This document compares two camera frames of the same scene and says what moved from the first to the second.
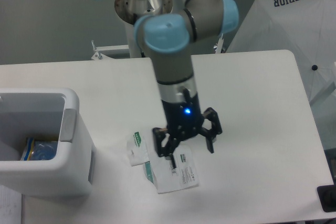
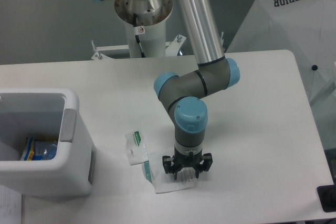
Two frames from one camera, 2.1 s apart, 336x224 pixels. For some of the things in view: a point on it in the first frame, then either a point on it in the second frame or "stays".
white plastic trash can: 49,113 stays
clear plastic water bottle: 43,150 stays
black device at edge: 327,195 stays
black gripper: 182,119 to 205,160
